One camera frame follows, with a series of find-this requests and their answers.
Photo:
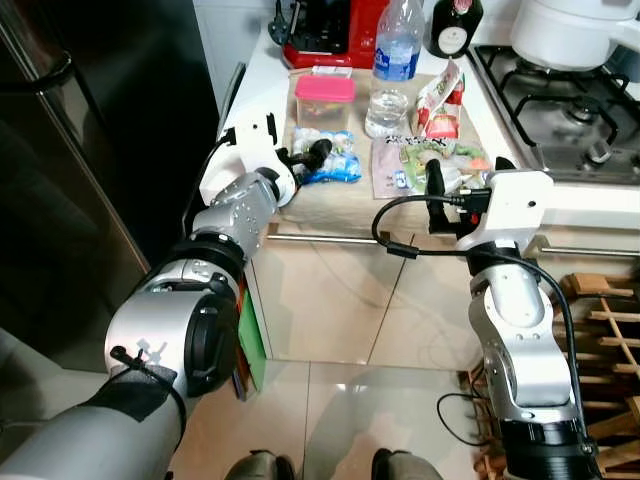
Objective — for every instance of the clear bag of vegetables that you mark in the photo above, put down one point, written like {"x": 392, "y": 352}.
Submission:
{"x": 410, "y": 165}

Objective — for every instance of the red white snack packet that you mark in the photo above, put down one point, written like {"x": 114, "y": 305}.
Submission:
{"x": 440, "y": 105}

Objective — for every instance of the steel gas stove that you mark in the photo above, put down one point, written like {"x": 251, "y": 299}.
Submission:
{"x": 570, "y": 120}

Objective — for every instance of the beige wooden board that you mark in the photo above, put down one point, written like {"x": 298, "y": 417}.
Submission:
{"x": 340, "y": 205}

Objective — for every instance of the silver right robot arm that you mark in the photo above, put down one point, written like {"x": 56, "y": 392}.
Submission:
{"x": 520, "y": 340}

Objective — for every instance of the green flat board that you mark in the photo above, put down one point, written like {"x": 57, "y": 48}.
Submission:
{"x": 252, "y": 340}

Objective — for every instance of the blue white snack bag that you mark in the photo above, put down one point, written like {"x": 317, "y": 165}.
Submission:
{"x": 340, "y": 165}

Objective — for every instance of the tall black fridge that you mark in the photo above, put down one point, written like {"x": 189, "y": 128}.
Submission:
{"x": 80, "y": 150}

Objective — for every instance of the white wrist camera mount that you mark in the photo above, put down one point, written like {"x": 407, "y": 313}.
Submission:
{"x": 510, "y": 205}
{"x": 235, "y": 160}

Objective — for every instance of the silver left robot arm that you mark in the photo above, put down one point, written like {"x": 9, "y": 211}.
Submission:
{"x": 190, "y": 330}

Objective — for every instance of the white cooking pot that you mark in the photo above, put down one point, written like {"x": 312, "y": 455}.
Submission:
{"x": 570, "y": 30}

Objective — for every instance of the beige kitchen cabinet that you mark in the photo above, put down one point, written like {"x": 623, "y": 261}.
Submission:
{"x": 330, "y": 300}

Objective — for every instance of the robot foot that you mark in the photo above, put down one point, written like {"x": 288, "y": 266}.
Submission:
{"x": 405, "y": 465}
{"x": 258, "y": 466}

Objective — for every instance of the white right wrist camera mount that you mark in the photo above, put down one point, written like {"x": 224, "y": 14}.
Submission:
{"x": 510, "y": 205}

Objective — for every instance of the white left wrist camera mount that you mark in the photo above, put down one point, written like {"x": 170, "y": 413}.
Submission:
{"x": 235, "y": 160}

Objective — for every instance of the pink lid plastic container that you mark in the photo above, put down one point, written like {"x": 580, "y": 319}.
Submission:
{"x": 325, "y": 90}

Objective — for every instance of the dark glass bottle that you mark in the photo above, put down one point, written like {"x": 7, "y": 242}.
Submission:
{"x": 455, "y": 30}

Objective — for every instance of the wooden wine rack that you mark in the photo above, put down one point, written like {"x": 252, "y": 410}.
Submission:
{"x": 590, "y": 283}

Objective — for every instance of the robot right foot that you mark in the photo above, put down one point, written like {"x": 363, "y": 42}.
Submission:
{"x": 405, "y": 465}

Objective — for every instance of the clear water bottle blue label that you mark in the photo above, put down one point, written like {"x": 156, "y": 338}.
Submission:
{"x": 398, "y": 45}

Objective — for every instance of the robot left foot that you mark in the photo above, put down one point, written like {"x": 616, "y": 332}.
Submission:
{"x": 258, "y": 466}

